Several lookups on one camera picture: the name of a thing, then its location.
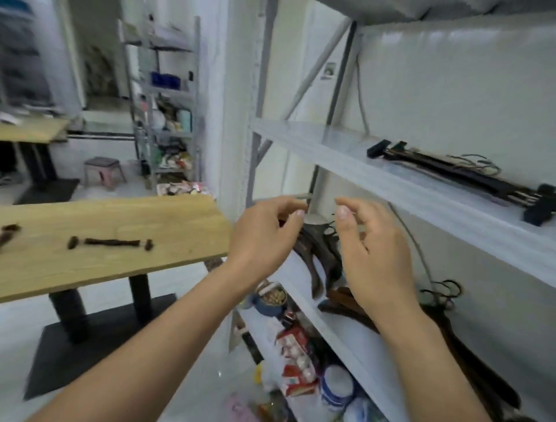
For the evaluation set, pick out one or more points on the person's left hand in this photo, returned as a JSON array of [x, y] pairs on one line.
[[256, 243]]

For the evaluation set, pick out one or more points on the person's right hand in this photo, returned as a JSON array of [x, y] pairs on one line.
[[378, 261]]

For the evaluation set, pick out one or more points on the person's left thumb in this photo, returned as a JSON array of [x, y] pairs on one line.
[[293, 228]]

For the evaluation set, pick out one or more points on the person's right thumb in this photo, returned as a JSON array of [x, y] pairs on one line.
[[346, 230]]

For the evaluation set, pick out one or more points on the person's left forearm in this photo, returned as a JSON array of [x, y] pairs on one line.
[[143, 348]]

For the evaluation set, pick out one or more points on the person's right forearm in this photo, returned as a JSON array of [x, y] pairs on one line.
[[428, 369]]

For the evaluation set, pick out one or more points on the dark brown leather belt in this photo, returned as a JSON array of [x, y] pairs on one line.
[[319, 256]]

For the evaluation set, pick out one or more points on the blue bowl of nuts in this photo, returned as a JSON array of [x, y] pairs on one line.
[[269, 300]]

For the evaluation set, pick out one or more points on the white metal shelf unit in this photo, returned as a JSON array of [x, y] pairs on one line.
[[434, 191]]

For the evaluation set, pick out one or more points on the black scissors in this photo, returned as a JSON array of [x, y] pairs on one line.
[[443, 293]]

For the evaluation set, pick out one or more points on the pile of snack packets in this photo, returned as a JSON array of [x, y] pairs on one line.
[[184, 188]]

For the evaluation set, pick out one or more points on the red snack packet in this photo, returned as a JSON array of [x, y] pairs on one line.
[[297, 361]]

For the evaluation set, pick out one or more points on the pale teal bottle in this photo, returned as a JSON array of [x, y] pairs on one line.
[[184, 120]]

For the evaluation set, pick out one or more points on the white and blue jar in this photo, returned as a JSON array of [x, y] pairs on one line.
[[338, 387]]

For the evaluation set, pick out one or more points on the grey metal shelf rack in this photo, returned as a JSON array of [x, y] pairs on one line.
[[167, 100]]

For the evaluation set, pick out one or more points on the wooden table top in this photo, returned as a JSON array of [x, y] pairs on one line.
[[113, 265]]

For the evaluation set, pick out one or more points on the pink packet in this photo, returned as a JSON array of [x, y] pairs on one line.
[[241, 411]]

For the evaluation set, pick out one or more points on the blue storage bin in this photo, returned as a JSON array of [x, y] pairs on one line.
[[165, 80]]

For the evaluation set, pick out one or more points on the black table base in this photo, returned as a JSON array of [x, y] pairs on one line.
[[87, 348]]

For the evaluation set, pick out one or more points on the small wooden table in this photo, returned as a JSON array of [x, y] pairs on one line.
[[30, 129]]

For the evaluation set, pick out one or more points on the wall socket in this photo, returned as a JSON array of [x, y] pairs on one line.
[[330, 70]]

